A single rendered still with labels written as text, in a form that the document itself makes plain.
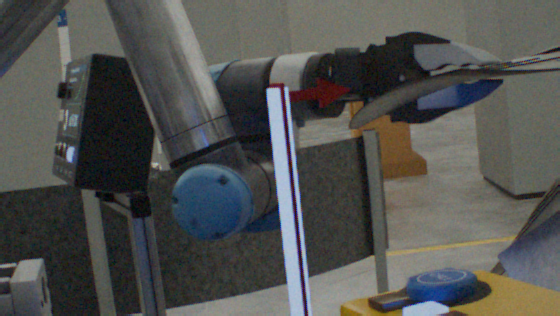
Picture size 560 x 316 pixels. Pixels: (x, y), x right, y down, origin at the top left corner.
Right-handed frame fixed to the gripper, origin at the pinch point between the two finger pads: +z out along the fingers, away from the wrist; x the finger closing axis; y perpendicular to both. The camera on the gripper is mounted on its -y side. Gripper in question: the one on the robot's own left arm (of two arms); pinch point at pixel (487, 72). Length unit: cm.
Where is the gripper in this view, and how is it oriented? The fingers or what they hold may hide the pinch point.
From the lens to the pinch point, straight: 89.7
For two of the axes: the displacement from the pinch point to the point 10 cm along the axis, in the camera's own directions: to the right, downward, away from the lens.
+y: 5.2, -0.4, 8.5
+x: 0.5, 10.0, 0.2
